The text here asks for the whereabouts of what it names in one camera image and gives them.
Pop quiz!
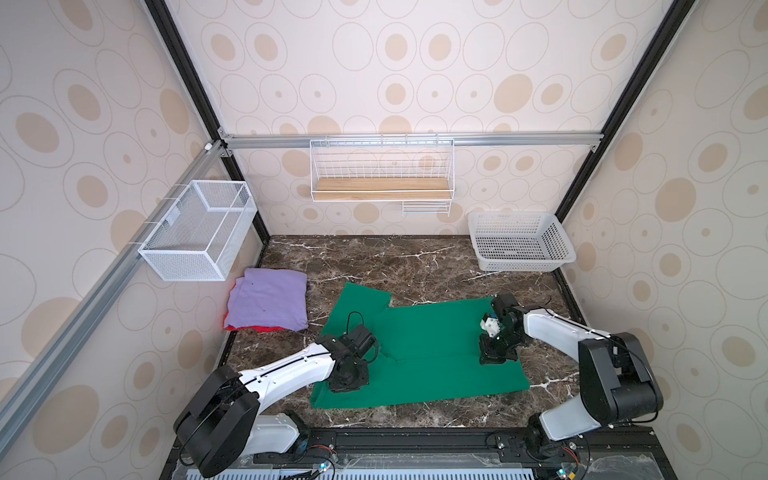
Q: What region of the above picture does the green t-shirt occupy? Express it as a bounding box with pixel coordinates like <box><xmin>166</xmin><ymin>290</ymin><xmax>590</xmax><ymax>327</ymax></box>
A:
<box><xmin>310</xmin><ymin>283</ymin><xmax>530</xmax><ymax>409</ymax></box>

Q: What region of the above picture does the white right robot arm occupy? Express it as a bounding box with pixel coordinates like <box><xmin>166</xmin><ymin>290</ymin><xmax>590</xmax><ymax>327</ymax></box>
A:
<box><xmin>479</xmin><ymin>294</ymin><xmax>664</xmax><ymax>450</ymax></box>

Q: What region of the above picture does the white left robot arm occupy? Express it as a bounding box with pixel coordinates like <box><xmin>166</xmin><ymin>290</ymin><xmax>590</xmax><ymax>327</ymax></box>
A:
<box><xmin>173</xmin><ymin>325</ymin><xmax>379</xmax><ymax>478</ymax></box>

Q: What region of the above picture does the folded purple t-shirt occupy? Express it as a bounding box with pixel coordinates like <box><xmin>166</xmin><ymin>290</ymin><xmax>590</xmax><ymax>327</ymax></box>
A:
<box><xmin>223</xmin><ymin>268</ymin><xmax>308</xmax><ymax>332</ymax></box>

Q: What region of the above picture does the white plastic laundry basket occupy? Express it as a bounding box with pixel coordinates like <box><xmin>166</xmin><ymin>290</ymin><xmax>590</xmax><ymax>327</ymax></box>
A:
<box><xmin>468</xmin><ymin>211</ymin><xmax>577</xmax><ymax>272</ymax></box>

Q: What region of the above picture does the folded red t-shirt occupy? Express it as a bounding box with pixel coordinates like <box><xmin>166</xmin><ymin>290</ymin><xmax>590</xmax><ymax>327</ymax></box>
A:
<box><xmin>223</xmin><ymin>279</ymin><xmax>287</xmax><ymax>333</ymax></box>

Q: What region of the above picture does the wooden shelf board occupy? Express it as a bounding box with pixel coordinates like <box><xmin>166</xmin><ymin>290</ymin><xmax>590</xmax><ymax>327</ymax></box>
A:
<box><xmin>312</xmin><ymin>178</ymin><xmax>453</xmax><ymax>202</ymax></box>

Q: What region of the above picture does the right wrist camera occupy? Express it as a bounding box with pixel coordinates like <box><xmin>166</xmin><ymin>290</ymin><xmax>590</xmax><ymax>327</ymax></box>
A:
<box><xmin>480</xmin><ymin>314</ymin><xmax>501</xmax><ymax>338</ymax></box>

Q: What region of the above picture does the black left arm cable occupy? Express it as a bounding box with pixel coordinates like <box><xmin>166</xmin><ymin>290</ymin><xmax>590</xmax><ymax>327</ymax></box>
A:
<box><xmin>176</xmin><ymin>310</ymin><xmax>380</xmax><ymax>469</ymax></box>

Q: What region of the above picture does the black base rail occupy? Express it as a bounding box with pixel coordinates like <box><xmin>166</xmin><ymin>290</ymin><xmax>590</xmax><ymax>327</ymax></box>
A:
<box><xmin>158</xmin><ymin>425</ymin><xmax>679</xmax><ymax>480</ymax></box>

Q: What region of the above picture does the white wire wall shelf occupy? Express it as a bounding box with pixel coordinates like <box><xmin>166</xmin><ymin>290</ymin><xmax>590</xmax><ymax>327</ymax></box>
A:
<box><xmin>309</xmin><ymin>142</ymin><xmax>456</xmax><ymax>213</ymax></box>

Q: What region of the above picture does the white wire mesh basket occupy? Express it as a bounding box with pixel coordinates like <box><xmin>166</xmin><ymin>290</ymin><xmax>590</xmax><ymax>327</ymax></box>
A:
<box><xmin>138</xmin><ymin>180</ymin><xmax>257</xmax><ymax>282</ymax></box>

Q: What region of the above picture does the horizontal aluminium back rail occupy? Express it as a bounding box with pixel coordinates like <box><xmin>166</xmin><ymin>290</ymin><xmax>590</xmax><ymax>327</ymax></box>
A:
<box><xmin>222</xmin><ymin>131</ymin><xmax>603</xmax><ymax>150</ymax></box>

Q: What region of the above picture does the aluminium left wall rail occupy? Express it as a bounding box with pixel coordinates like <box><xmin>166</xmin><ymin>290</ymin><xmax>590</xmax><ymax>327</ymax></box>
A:
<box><xmin>1</xmin><ymin>140</ymin><xmax>225</xmax><ymax>456</ymax></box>

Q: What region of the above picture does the black right corner post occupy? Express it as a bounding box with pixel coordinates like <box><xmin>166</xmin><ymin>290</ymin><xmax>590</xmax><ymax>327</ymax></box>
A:
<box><xmin>555</xmin><ymin>0</ymin><xmax>696</xmax><ymax>223</ymax></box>

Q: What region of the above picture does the black corner post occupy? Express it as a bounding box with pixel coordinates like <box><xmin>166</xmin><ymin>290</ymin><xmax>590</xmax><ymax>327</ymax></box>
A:
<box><xmin>141</xmin><ymin>0</ymin><xmax>271</xmax><ymax>246</ymax></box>
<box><xmin>555</xmin><ymin>0</ymin><xmax>696</xmax><ymax>223</ymax></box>

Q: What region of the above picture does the black left corner post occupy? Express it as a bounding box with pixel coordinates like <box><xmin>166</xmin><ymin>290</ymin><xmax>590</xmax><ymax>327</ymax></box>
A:
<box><xmin>141</xmin><ymin>0</ymin><xmax>271</xmax><ymax>246</ymax></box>

